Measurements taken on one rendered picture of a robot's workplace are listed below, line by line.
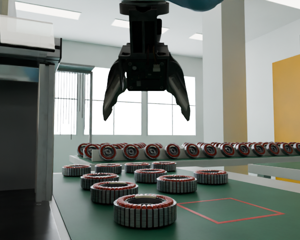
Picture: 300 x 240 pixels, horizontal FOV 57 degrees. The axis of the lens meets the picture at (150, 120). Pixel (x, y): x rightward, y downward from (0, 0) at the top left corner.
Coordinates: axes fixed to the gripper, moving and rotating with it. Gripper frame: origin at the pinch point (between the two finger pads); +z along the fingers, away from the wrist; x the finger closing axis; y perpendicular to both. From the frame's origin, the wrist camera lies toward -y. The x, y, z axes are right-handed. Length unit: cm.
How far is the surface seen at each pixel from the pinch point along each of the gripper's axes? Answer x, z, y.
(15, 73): -26.6, -6.0, -8.4
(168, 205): 3.8, 10.5, 10.6
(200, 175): 15.9, 33.9, -24.8
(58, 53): -19.4, -8.3, -14.6
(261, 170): 60, 73, -77
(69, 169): -31, 43, -38
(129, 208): -2.5, 9.9, 12.0
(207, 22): 85, 52, -423
